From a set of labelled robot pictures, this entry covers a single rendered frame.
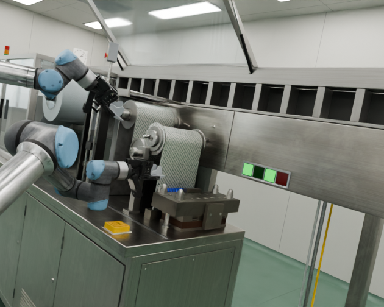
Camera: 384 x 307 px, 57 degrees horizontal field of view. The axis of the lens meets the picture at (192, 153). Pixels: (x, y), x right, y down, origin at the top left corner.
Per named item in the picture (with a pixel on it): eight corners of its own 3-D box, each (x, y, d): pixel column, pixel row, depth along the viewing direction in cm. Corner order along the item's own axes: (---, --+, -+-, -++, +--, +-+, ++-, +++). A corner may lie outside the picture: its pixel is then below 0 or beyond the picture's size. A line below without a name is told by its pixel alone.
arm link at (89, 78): (75, 84, 139) (75, 76, 145) (83, 92, 141) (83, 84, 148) (89, 72, 138) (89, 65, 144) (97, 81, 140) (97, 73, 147)
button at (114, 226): (103, 227, 134) (104, 221, 134) (119, 226, 139) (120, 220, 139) (113, 233, 129) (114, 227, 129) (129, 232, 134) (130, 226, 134)
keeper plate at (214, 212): (201, 228, 152) (205, 203, 151) (216, 226, 159) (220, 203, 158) (205, 230, 150) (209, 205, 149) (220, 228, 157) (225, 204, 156)
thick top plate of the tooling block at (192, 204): (150, 205, 151) (153, 192, 151) (213, 203, 179) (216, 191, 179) (175, 217, 140) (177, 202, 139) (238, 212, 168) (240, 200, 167)
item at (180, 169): (155, 191, 157) (162, 150, 155) (192, 190, 173) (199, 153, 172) (155, 191, 157) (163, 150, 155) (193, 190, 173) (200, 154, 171)
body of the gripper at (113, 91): (120, 99, 147) (99, 78, 140) (104, 111, 148) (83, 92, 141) (118, 91, 153) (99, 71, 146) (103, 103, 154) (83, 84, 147)
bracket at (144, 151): (121, 211, 161) (131, 145, 158) (133, 210, 165) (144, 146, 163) (127, 214, 157) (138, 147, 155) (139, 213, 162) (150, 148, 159)
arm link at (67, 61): (50, 61, 137) (66, 45, 138) (71, 81, 144) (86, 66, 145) (53, 64, 131) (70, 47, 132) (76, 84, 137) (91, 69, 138)
